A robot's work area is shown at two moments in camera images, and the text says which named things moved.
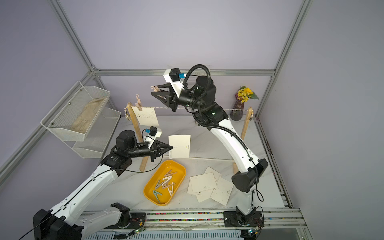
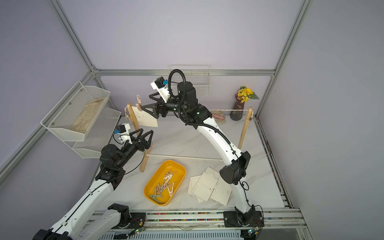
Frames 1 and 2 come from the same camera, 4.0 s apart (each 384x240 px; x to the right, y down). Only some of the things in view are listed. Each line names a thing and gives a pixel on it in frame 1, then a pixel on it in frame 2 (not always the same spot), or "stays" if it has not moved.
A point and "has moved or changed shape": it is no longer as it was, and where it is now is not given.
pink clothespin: x=169 y=173 stays
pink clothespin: x=166 y=185 stays
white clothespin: x=168 y=178 stays
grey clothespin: x=158 y=184 has moved or changed shape
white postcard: x=181 y=144 → x=205 y=186
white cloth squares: x=216 y=174 stays
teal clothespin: x=156 y=194 has moved or changed shape
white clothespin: x=171 y=191 stays
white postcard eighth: x=147 y=116 stays
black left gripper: x=155 y=151 → x=140 y=147
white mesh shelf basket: x=81 y=121 stays
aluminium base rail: x=278 y=225 stays
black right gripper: x=171 y=96 → x=158 y=108
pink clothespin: x=155 y=88 has moved or changed shape
